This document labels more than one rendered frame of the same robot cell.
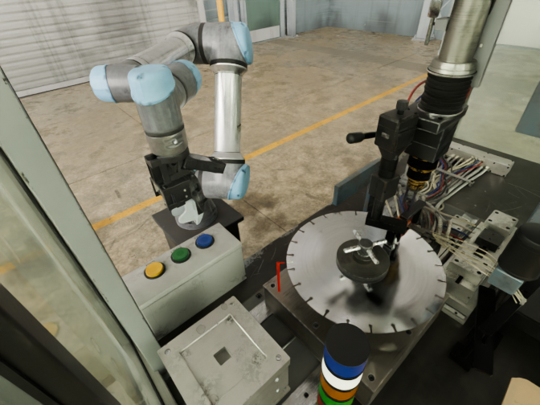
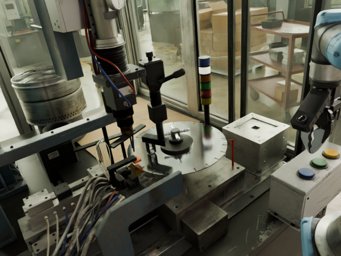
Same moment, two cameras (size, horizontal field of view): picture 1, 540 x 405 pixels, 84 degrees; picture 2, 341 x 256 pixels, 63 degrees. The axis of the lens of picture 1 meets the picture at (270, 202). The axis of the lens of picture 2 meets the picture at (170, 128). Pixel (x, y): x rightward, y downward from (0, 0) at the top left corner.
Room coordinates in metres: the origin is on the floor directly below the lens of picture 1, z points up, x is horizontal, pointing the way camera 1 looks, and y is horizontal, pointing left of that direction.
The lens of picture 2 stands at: (1.21, -0.14, 1.43)
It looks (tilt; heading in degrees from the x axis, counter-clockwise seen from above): 28 degrees down; 185
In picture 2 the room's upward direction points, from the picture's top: 7 degrees counter-clockwise
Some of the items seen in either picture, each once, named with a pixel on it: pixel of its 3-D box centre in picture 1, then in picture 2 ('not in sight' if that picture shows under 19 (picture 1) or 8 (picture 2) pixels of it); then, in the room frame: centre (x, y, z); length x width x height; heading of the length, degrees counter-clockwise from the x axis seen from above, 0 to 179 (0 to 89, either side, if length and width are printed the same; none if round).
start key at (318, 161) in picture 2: (181, 255); (318, 164); (0.52, 0.23, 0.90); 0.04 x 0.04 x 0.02
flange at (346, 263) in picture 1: (362, 255); (176, 140); (0.42, -0.19, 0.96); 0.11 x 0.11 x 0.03
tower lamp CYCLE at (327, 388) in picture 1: (339, 375); (205, 76); (0.15, -0.07, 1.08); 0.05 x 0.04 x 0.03; 39
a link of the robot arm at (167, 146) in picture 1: (168, 140); (325, 69); (0.55, 0.19, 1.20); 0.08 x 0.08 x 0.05
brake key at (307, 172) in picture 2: (204, 241); (306, 174); (0.56, 0.18, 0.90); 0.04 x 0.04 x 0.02
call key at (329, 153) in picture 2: (154, 271); (330, 154); (0.47, 0.29, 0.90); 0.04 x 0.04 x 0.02
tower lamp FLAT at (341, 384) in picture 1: (342, 363); (204, 69); (0.15, -0.07, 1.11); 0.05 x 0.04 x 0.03; 39
